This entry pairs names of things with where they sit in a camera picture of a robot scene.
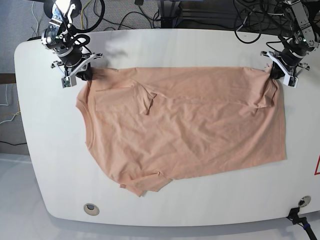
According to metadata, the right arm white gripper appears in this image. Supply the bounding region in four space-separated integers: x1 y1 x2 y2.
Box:
50 48 103 81

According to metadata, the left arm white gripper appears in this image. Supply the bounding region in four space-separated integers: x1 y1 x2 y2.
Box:
260 48 310 80

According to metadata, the peach pink T-shirt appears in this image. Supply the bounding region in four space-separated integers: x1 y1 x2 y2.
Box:
76 67 286 196

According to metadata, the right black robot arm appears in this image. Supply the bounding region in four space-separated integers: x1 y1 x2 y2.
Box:
41 0 106 88

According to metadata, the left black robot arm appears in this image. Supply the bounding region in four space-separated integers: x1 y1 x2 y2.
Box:
259 0 320 88

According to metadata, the red triangle warning sticker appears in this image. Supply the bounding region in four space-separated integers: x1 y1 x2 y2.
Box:
314 156 320 176

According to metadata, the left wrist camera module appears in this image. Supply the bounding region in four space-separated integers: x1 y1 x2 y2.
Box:
282 74 299 88

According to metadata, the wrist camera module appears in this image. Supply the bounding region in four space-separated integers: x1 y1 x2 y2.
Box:
282 74 299 88
61 75 77 88

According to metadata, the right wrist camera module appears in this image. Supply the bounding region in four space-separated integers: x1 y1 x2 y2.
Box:
61 75 77 88

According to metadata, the yellow floor cable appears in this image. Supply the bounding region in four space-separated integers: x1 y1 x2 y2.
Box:
79 0 92 33

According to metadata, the white floor cable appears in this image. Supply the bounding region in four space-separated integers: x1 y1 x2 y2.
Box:
30 0 40 38

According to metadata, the black aluminium frame post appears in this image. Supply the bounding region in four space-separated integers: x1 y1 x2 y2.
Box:
157 0 182 29

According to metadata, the right table cable grommet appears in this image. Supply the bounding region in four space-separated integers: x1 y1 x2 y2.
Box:
298 195 311 208

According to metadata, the table cable grommet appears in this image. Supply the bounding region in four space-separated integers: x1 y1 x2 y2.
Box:
298 195 311 208
83 203 100 216

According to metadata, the left table cable grommet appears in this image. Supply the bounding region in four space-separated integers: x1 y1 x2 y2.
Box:
83 203 100 216

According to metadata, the black clamp with cable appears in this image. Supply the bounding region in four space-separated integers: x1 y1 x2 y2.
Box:
286 207 317 240

